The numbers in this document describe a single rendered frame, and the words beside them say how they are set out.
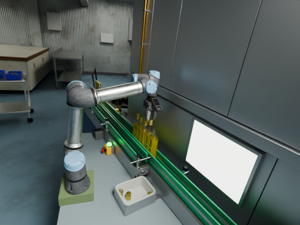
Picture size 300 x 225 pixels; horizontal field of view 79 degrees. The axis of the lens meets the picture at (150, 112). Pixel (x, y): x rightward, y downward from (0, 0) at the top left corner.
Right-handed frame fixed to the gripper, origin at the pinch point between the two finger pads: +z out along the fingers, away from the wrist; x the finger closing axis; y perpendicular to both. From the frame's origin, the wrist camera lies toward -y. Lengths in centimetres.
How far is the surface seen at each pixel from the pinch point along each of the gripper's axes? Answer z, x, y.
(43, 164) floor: 118, 70, 137
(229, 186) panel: 13, -12, -62
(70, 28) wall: -47, -78, 679
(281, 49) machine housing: -57, -15, -62
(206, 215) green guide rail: 24, 4, -64
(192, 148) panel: 7.5, -12.2, -32.5
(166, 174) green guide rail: 24.4, 4.3, -30.7
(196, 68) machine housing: -41.6, -14.8, -20.2
